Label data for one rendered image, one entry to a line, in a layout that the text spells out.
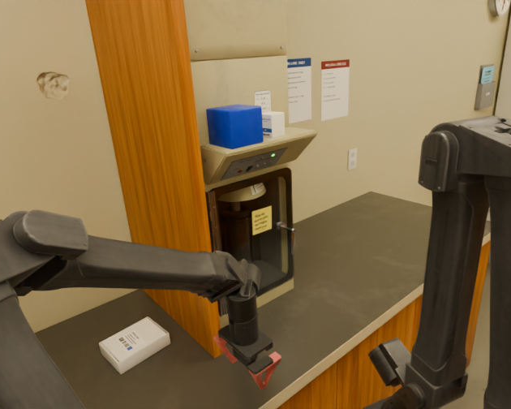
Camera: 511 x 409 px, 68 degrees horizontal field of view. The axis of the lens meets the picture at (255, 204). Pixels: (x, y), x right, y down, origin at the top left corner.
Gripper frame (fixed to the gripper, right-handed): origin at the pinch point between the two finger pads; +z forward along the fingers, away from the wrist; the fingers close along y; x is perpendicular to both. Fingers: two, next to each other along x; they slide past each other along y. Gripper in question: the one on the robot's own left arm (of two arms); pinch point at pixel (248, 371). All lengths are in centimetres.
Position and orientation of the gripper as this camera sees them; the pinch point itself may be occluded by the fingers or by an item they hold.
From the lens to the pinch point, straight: 86.7
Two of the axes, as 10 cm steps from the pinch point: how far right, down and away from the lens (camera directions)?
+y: -6.4, -2.4, 7.3
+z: 0.7, 9.3, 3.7
